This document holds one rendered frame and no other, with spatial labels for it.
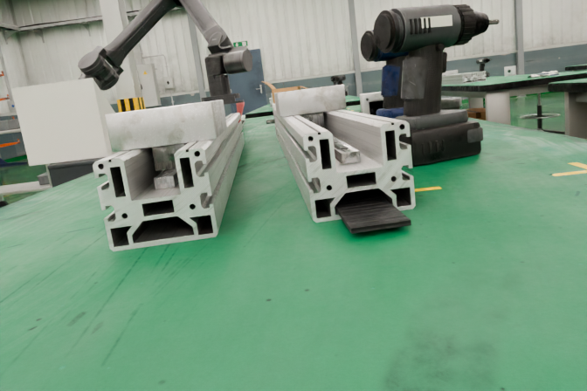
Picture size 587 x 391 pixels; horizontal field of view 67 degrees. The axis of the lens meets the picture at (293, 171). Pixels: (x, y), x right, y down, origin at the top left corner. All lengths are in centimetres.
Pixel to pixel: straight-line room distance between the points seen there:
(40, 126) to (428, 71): 116
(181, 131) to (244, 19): 1192
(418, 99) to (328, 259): 37
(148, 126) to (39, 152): 105
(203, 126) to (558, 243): 33
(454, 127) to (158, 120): 40
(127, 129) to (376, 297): 32
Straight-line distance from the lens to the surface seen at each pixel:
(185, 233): 44
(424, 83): 66
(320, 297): 28
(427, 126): 65
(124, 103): 758
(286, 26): 1228
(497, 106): 350
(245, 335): 25
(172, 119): 48
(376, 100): 108
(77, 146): 146
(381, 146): 42
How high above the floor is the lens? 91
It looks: 10 degrees down
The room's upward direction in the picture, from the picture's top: 7 degrees counter-clockwise
